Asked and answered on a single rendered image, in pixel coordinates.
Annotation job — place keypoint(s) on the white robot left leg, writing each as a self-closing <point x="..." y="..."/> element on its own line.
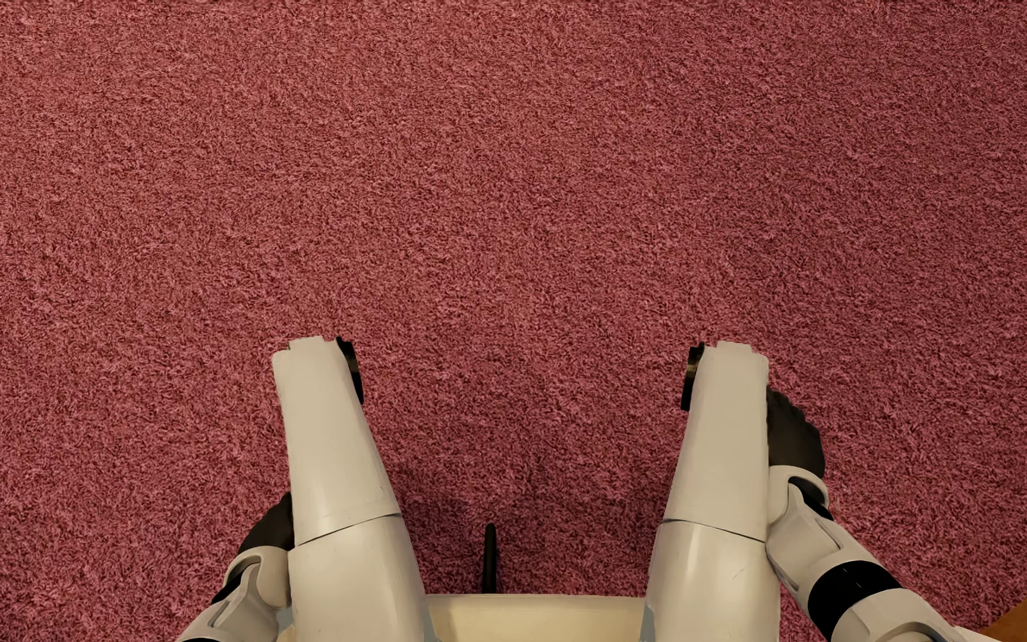
<point x="335" y="464"/>

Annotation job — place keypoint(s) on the white robot right leg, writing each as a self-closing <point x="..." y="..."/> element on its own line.
<point x="723" y="464"/>

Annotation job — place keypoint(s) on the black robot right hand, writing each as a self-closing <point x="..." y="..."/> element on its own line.
<point x="794" y="439"/>

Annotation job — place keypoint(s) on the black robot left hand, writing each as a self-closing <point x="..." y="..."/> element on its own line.
<point x="271" y="530"/>

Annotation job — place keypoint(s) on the white robot leg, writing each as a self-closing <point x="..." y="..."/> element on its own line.
<point x="335" y="464"/>
<point x="723" y="464"/>

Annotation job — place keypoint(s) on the red shaggy carpet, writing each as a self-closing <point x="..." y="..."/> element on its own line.
<point x="513" y="196"/>

